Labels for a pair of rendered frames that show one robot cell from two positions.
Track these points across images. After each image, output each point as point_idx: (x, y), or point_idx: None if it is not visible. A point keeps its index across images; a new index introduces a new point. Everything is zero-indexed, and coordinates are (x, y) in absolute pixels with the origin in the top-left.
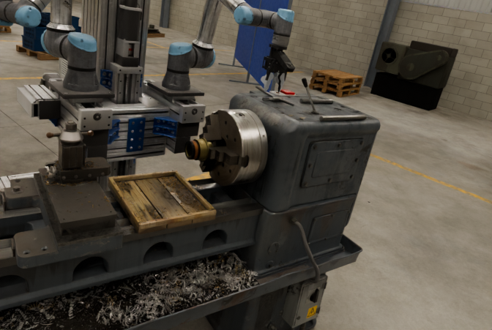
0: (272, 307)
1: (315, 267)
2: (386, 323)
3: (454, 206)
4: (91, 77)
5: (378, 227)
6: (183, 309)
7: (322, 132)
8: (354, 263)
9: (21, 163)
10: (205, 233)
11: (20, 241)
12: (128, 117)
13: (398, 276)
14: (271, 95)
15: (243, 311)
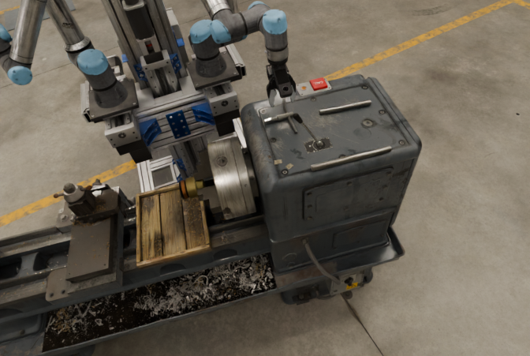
0: None
1: (330, 279)
2: (454, 289)
3: None
4: (111, 93)
5: (510, 157)
6: (198, 306)
7: (314, 183)
8: (451, 208)
9: None
10: (211, 253)
11: (50, 282)
12: (164, 114)
13: (502, 232)
14: (283, 106)
15: None
